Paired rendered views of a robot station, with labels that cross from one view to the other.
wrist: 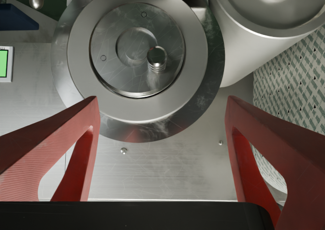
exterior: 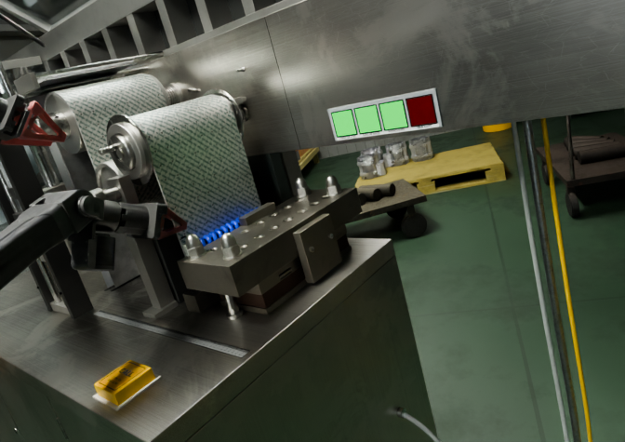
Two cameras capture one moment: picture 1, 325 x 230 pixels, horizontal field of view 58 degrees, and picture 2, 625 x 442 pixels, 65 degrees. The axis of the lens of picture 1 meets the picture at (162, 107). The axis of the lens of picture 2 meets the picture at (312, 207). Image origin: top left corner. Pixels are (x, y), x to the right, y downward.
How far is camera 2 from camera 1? 0.97 m
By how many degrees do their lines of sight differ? 43
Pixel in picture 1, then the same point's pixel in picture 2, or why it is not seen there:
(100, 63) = (123, 146)
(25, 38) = not seen: outside the picture
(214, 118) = not seen: hidden behind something
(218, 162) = (194, 75)
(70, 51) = (137, 149)
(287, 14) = (105, 172)
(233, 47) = not seen: hidden behind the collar
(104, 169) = (249, 50)
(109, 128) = (122, 119)
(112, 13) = (128, 166)
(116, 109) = (118, 127)
